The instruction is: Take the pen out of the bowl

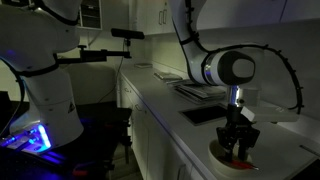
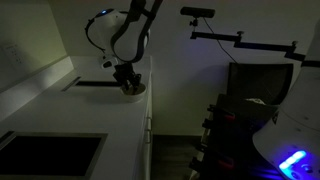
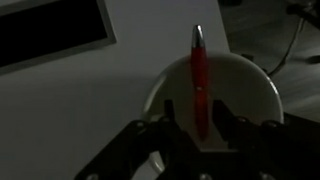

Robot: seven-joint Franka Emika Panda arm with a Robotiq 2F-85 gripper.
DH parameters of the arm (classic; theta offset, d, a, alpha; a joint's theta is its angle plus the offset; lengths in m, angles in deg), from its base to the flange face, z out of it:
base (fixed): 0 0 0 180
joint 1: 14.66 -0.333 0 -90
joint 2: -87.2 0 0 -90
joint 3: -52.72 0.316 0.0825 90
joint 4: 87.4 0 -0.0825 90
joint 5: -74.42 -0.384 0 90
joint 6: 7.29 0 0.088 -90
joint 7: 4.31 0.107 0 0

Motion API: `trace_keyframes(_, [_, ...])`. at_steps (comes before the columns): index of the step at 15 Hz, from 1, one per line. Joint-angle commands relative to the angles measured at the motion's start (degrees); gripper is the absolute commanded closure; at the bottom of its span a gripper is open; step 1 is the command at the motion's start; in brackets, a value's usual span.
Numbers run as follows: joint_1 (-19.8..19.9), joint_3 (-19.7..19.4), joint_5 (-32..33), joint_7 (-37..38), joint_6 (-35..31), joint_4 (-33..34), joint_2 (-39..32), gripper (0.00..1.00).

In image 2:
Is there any white base cabinet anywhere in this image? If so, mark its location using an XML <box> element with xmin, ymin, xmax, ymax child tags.
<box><xmin>132</xmin><ymin>55</ymin><xmax>155</xmax><ymax>180</ymax></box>

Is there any thin black camera cable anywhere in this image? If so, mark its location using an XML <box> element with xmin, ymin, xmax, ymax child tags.
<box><xmin>202</xmin><ymin>17</ymin><xmax>240</xmax><ymax>65</ymax></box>

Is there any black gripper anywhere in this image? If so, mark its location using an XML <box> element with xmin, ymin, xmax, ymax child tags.
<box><xmin>112</xmin><ymin>62</ymin><xmax>142</xmax><ymax>94</ymax></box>

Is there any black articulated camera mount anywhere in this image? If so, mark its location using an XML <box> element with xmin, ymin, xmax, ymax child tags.
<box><xmin>189</xmin><ymin>18</ymin><xmax>307</xmax><ymax>62</ymax></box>

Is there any black bar camera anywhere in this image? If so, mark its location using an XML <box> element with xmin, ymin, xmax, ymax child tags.
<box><xmin>179</xmin><ymin>6</ymin><xmax>216</xmax><ymax>20</ymax></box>

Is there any black mesh chair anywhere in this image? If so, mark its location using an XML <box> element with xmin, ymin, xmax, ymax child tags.
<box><xmin>227</xmin><ymin>61</ymin><xmax>295</xmax><ymax>106</ymax></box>

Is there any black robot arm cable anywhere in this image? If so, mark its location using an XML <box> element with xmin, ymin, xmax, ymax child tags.
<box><xmin>110</xmin><ymin>0</ymin><xmax>165</xmax><ymax>65</ymax></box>

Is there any base cabinet door handle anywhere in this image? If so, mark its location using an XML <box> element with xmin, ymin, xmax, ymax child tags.
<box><xmin>145</xmin><ymin>115</ymin><xmax>153</xmax><ymax>145</ymax></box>

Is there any black robot cart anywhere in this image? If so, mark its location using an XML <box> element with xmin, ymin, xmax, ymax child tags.
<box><xmin>188</xmin><ymin>93</ymin><xmax>282</xmax><ymax>180</ymax></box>

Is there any white ceramic bowl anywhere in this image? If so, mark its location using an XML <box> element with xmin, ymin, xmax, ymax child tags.
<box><xmin>119</xmin><ymin>82</ymin><xmax>147</xmax><ymax>104</ymax></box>

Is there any white wrist flange module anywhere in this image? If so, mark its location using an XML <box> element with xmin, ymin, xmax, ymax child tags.
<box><xmin>100</xmin><ymin>55</ymin><xmax>119</xmax><ymax>70</ymax></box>

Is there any white wall outlet plate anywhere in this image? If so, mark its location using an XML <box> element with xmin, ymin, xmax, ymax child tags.
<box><xmin>1</xmin><ymin>43</ymin><xmax>25</xmax><ymax>68</ymax></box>

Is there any black recessed counter opening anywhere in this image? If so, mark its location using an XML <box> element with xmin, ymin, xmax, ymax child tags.
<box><xmin>0</xmin><ymin>130</ymin><xmax>109</xmax><ymax>178</ymax></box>

